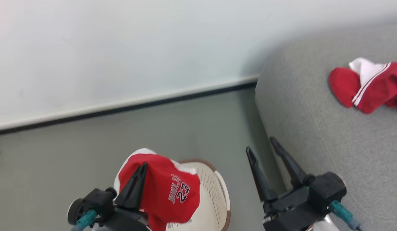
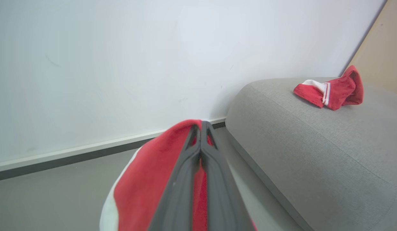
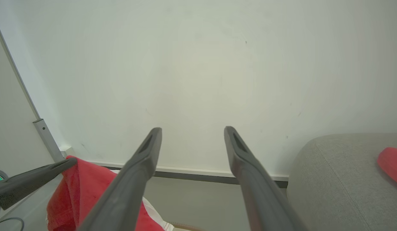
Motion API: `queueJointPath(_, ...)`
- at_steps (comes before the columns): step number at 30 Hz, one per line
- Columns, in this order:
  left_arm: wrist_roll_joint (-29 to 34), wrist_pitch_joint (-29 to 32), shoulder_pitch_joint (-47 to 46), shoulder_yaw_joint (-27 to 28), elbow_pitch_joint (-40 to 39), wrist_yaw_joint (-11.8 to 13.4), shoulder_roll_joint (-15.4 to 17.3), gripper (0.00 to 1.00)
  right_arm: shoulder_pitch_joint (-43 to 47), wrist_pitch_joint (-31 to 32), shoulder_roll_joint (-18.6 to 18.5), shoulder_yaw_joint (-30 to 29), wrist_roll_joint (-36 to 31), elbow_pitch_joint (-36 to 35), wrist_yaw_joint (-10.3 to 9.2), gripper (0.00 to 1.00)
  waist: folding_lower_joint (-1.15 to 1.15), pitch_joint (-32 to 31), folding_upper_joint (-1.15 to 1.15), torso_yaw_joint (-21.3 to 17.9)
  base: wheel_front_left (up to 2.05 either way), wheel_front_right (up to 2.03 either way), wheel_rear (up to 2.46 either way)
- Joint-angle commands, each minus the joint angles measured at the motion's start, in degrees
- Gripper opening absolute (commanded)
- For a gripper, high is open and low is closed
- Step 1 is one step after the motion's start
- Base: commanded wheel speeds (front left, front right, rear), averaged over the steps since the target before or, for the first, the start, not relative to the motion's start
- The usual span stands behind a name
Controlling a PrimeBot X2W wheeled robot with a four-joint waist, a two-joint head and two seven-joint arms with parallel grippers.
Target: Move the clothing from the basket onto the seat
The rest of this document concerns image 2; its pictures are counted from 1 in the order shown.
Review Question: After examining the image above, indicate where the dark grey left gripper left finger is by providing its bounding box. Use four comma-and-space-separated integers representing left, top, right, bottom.
148, 124, 202, 231

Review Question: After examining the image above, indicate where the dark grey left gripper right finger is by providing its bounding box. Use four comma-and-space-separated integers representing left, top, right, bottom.
201, 121, 255, 231

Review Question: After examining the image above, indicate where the red and white garment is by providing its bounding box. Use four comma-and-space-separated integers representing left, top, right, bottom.
99, 119, 258, 231

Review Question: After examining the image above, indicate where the red garment with striped trim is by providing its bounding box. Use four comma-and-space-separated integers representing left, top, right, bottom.
293, 65, 364, 111

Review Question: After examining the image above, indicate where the grey fabric sofa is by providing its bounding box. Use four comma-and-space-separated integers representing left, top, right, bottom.
225, 77, 397, 231

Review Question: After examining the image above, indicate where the white and black baseboard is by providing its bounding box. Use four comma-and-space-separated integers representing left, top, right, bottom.
0, 117, 226, 182

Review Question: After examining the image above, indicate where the beige wooden panel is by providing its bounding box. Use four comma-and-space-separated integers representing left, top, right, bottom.
346, 0, 397, 98

